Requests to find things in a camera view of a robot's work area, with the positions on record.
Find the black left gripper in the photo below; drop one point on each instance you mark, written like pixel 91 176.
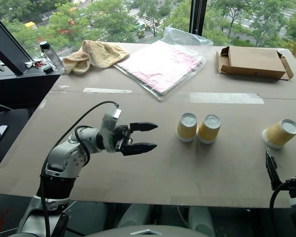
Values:
pixel 121 137

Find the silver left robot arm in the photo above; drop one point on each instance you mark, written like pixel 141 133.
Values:
pixel 64 158

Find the yellow paper cup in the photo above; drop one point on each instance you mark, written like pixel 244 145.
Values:
pixel 186 129
pixel 208 130
pixel 278 134

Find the short clear tape strip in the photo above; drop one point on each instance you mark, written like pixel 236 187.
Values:
pixel 107 90

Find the clear plastic bag pink sheets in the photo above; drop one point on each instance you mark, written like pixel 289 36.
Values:
pixel 162 63

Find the long clear tape strip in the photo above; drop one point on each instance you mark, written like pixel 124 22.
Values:
pixel 227 98

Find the beige terry towel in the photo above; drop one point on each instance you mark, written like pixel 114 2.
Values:
pixel 98 55

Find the grey robot torso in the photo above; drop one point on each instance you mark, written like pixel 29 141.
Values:
pixel 148 232

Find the flat brown cardboard box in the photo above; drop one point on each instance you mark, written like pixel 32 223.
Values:
pixel 256 63

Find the small black round cap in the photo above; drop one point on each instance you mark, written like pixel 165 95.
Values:
pixel 47 69

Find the clear bottle with black cap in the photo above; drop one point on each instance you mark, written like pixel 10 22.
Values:
pixel 51 55

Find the black chair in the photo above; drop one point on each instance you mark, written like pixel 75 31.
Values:
pixel 12 128

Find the black window ledge cabinet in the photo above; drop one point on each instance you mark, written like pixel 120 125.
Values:
pixel 22 86

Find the small red and white keys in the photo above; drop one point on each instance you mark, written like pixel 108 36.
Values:
pixel 34 64

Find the black slanted window beam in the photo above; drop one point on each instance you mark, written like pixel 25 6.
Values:
pixel 7 47

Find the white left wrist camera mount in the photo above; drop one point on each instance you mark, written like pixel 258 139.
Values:
pixel 109 123

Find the black window frame post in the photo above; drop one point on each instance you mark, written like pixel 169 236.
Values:
pixel 198 16

